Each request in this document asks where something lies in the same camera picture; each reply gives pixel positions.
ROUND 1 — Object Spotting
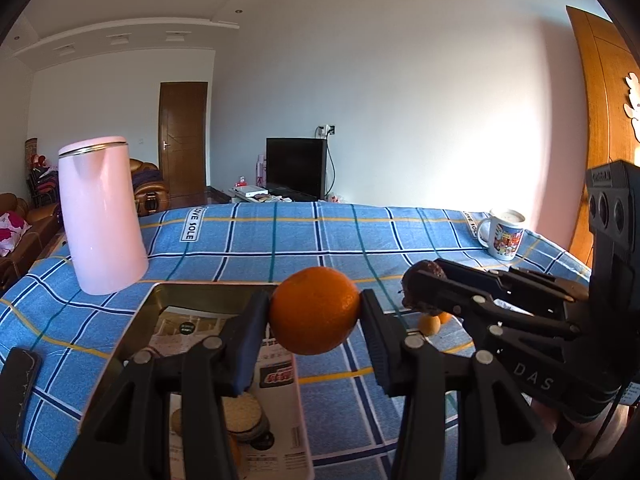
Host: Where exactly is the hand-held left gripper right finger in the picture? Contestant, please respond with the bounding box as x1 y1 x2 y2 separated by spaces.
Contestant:
359 289 576 480

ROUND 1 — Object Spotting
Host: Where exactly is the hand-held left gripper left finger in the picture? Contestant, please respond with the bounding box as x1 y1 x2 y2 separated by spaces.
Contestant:
57 290 272 480

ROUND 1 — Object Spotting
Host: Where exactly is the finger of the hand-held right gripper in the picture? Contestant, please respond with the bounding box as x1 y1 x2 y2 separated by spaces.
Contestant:
405 272 576 338
435 259 588 306

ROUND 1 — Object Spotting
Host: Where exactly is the dark wrinkled date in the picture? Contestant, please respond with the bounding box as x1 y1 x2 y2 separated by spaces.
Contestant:
401 259 448 309

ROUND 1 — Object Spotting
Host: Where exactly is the large orange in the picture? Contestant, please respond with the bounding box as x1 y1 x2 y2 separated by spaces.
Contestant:
269 266 361 356

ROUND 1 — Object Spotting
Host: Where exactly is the rectangular metal tin box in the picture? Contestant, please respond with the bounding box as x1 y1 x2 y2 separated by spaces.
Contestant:
107 282 316 480

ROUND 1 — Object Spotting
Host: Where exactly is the white printed mug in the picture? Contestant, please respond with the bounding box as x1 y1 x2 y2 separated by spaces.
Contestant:
477 208 526 261

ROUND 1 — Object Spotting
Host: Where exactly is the blue plaid tablecloth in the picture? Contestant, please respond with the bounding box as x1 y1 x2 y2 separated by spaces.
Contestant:
0 203 593 480

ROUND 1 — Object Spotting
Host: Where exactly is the black television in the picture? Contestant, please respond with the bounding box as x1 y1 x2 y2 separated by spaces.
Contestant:
265 137 328 202

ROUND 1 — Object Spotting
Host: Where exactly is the light wooden door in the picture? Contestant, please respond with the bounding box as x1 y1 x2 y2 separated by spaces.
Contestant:
566 5 640 271

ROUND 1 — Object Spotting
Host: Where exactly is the pink electric kettle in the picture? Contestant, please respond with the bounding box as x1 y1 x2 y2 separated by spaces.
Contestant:
57 136 149 296

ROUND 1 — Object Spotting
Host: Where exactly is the white paper door decoration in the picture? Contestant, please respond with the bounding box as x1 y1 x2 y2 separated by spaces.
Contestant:
622 72 640 143

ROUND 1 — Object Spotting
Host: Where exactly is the dark brown room door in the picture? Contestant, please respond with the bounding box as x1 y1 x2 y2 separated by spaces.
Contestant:
158 82 208 198

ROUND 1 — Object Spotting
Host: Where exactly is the brown leather sofa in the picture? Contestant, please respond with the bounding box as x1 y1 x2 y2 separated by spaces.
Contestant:
0 192 63 291

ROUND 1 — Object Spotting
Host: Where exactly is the pink and white cushion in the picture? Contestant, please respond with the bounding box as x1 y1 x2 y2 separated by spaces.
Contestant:
0 211 33 257

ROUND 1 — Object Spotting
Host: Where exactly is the chair with piled clothes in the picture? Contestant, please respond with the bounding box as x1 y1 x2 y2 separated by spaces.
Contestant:
25 152 61 208

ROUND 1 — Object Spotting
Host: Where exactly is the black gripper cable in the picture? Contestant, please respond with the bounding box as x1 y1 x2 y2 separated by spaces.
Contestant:
580 385 627 467

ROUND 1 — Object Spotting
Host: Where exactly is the black television cable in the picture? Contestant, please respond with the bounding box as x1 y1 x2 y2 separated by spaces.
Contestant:
315 127 337 199

